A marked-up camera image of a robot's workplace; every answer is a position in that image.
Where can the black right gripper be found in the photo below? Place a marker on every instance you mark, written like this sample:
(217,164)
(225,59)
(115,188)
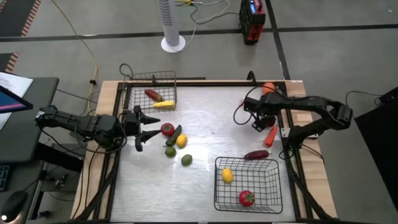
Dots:
(263,115)

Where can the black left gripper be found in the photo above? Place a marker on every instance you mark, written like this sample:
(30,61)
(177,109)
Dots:
(133,123)

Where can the dark red round vegetable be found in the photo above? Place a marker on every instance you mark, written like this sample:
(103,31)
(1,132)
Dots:
(270,121)

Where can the dark green cucumber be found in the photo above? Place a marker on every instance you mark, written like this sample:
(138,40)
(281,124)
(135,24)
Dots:
(173,136)

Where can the yellow corn cob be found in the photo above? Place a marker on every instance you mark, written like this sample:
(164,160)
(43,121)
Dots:
(164,104)

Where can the green lime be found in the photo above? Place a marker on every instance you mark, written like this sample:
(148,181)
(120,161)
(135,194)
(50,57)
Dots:
(170,152)
(186,160)

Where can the red chili pepper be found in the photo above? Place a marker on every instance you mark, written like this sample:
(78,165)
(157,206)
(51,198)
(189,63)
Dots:
(154,95)

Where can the yellow lemon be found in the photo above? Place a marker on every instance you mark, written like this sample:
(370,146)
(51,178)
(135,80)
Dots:
(227,175)
(181,140)

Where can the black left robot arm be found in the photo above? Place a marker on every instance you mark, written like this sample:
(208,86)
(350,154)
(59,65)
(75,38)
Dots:
(93,127)

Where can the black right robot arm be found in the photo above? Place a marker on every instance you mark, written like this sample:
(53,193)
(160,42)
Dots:
(311,102)

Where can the orange carrot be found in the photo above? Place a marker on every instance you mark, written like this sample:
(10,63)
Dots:
(271,136)

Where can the red black tool case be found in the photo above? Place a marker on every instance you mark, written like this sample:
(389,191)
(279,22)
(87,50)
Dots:
(253,28)

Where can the white tower fan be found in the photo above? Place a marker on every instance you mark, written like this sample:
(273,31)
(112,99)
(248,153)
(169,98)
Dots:
(169,21)

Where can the black cabinet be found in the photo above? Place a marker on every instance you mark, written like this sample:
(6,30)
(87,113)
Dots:
(379,140)

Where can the black desk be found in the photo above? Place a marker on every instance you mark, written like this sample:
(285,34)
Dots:
(28,140)

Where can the computer monitor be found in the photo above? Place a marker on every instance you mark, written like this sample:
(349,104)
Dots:
(12,101)

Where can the laptop computer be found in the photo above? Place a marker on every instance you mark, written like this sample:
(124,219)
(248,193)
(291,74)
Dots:
(15,82)

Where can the black keyboard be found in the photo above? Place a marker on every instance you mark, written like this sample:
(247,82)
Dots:
(3,177)

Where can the black computer mouse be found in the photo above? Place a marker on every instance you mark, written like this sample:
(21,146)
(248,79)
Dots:
(14,205)

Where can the black upright bracket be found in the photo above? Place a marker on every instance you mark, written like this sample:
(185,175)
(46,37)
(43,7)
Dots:
(251,77)

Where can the black table frame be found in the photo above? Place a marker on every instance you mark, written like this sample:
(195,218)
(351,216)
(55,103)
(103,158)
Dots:
(217,84)

